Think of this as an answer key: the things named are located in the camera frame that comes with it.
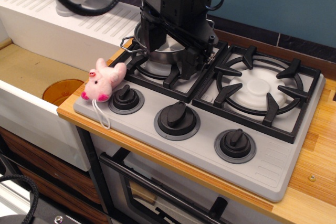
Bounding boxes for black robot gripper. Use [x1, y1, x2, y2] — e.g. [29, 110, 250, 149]
[140, 0, 212, 80]

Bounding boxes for pink stuffed pig toy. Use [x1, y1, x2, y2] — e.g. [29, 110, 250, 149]
[81, 57, 128, 130]

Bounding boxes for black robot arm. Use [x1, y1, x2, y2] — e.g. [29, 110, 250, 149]
[138, 0, 224, 80]

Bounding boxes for small steel pan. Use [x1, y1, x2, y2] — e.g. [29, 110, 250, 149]
[132, 20, 218, 65]

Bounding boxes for black left burner grate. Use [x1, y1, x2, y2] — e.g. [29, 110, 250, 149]
[110, 36, 228, 103]

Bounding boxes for black burner grate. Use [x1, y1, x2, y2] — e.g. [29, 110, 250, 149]
[110, 36, 228, 103]
[192, 45, 325, 144]

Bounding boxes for black left stove knob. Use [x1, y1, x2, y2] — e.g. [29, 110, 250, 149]
[108, 84, 145, 115]

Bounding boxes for black stove knob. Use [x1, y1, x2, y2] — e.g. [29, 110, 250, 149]
[214, 129, 257, 164]
[154, 101, 201, 141]
[108, 84, 145, 115]

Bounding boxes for black middle stove knob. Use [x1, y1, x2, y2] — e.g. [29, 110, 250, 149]
[154, 101, 201, 141]

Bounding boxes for black right burner grate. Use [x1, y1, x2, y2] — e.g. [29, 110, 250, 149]
[192, 45, 325, 144]

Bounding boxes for black right stove knob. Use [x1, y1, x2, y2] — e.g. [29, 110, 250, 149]
[214, 129, 257, 164]

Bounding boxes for white toy sink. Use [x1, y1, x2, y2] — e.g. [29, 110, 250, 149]
[1, 0, 140, 171]

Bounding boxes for grey toy stove top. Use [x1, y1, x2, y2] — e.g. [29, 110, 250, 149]
[72, 39, 326, 203]

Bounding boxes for toy oven door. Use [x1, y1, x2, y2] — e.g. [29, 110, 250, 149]
[91, 134, 277, 223]

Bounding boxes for wooden drawer cabinet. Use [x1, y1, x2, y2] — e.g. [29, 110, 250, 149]
[1, 128, 110, 223]

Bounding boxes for black oven door handle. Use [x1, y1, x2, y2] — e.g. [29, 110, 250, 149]
[99, 148, 227, 223]

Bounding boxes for black cable lower left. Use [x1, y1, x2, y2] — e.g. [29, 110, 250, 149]
[0, 174, 40, 224]

